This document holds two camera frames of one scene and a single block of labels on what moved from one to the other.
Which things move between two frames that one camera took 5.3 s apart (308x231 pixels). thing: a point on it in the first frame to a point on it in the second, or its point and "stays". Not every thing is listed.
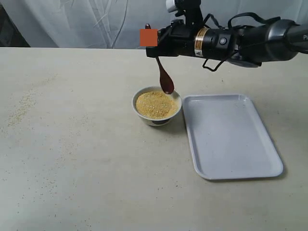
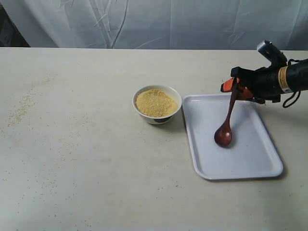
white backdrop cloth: x=116 y=23 stays
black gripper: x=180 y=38 to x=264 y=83
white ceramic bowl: x=155 y=107 stays
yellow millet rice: x=156 y=104 stays
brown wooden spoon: x=167 y=83 to x=223 y=136
